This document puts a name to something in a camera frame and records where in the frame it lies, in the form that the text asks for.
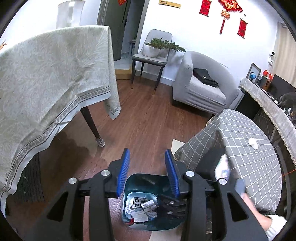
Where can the grey dining chair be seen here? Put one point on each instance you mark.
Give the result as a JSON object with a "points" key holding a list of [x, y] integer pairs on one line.
{"points": [[159, 36]]}

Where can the table with beige tablecloth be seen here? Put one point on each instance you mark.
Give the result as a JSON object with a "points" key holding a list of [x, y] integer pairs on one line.
{"points": [[46, 81]]}

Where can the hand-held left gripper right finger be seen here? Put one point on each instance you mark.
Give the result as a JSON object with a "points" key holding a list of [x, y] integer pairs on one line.
{"points": [[172, 171]]}

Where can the beige curtain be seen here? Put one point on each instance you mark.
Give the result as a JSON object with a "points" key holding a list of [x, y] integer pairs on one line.
{"points": [[281, 46]]}

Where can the beige floor mat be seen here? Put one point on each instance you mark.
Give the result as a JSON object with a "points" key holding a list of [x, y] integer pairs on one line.
{"points": [[164, 235]]}

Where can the dark teal bin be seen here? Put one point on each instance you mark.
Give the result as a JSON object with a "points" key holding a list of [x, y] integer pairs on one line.
{"points": [[138, 183]]}

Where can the framed globe picture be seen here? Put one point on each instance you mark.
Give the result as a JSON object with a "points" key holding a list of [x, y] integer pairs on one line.
{"points": [[253, 74]]}

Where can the small white plastic piece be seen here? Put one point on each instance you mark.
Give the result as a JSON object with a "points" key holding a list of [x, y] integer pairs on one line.
{"points": [[255, 146]]}

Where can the dark wooden table leg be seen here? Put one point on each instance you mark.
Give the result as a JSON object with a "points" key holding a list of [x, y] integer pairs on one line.
{"points": [[90, 122]]}

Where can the brown desk box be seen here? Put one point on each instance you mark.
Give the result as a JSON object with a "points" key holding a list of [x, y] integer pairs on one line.
{"points": [[264, 83]]}

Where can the silver paper ball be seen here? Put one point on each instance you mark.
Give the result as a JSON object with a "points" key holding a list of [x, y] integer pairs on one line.
{"points": [[133, 201]]}

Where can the red door sticker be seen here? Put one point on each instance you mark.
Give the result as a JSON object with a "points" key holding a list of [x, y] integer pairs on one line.
{"points": [[121, 2]]}

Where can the black monitor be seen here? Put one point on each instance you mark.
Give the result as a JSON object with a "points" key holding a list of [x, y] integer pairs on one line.
{"points": [[281, 87]]}

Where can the grey cat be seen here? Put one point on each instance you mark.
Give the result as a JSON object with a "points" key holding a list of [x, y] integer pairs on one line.
{"points": [[286, 99]]}

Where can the green plant in white pot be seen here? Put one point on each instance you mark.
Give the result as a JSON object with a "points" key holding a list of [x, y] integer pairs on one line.
{"points": [[164, 53], [150, 51]]}

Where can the red desk ornament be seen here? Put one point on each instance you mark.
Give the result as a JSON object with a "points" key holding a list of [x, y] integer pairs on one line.
{"points": [[267, 73]]}

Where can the wooden wall plaque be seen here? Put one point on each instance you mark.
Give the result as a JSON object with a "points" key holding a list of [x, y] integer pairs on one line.
{"points": [[170, 3]]}

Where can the red knot wall ornament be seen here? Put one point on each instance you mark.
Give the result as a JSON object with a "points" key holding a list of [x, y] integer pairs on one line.
{"points": [[229, 4]]}

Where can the white security camera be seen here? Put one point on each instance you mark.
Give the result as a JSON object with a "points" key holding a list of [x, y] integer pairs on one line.
{"points": [[272, 56]]}

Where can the black mesh crate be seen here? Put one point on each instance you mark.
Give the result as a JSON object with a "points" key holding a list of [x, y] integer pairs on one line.
{"points": [[30, 180]]}

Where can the person's right hand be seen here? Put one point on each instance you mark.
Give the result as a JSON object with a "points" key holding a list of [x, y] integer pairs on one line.
{"points": [[260, 217]]}

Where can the grey armchair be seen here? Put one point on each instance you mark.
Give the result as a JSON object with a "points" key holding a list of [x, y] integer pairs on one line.
{"points": [[203, 90]]}

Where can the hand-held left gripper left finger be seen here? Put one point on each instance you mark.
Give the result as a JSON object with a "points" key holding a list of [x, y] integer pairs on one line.
{"points": [[122, 171]]}

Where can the red and white packaging card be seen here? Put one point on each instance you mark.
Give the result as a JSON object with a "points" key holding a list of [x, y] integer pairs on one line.
{"points": [[130, 221]]}

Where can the white barcode label packet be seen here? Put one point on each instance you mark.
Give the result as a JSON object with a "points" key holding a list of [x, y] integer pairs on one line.
{"points": [[149, 204]]}

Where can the dark green door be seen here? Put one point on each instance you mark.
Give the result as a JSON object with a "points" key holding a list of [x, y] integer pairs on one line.
{"points": [[115, 23]]}

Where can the table with grey checked cloth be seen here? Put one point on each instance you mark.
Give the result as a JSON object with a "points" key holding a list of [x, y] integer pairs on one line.
{"points": [[249, 166]]}

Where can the red wall scroll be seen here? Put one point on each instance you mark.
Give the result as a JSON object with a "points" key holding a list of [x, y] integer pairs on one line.
{"points": [[205, 7], [242, 27]]}

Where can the white round lid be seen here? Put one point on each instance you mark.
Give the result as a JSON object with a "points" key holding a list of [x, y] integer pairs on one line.
{"points": [[251, 140]]}

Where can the beige cardboard box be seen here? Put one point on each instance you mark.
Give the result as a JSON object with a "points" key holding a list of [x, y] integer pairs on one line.
{"points": [[177, 146]]}

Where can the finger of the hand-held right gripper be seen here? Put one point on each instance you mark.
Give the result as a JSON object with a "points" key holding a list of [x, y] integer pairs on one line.
{"points": [[171, 212], [171, 202]]}

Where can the black bag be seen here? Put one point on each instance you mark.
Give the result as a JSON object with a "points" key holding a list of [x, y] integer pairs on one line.
{"points": [[205, 76]]}

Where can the side desk with lace cloth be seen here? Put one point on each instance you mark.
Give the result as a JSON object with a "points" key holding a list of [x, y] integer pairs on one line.
{"points": [[266, 102]]}

